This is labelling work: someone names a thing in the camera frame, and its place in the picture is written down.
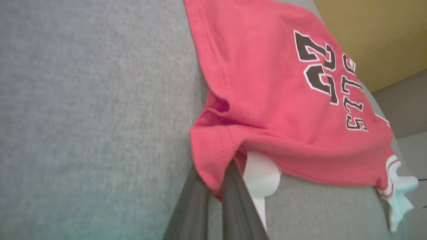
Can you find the red numbered sports jersey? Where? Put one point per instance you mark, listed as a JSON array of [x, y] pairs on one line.
[[267, 83]]

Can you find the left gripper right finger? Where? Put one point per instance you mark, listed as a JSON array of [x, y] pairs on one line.
[[240, 213]]

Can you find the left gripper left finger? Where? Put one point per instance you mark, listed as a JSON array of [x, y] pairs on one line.
[[188, 213]]

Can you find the large grey sofa seat cushion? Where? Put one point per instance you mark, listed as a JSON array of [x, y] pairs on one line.
[[83, 116]]

